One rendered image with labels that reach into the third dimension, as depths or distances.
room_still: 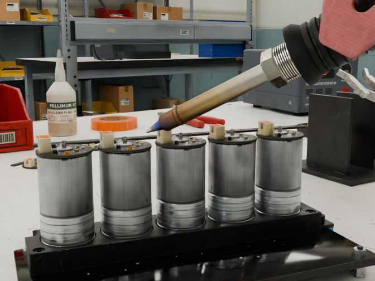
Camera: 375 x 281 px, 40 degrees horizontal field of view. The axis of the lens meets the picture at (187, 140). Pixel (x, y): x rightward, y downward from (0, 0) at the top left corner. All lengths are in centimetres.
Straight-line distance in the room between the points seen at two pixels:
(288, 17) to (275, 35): 28
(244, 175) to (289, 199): 3
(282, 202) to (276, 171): 2
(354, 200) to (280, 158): 13
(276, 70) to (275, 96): 61
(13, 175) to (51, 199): 22
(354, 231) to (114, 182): 15
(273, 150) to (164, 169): 6
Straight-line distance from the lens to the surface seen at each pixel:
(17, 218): 35
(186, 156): 24
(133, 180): 24
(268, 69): 20
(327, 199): 38
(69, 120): 62
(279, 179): 27
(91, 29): 283
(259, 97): 84
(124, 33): 293
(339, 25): 19
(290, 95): 78
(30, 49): 497
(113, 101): 500
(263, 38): 651
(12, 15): 448
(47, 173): 23
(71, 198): 23
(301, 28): 20
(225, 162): 25
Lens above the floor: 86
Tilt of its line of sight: 11 degrees down
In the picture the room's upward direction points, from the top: straight up
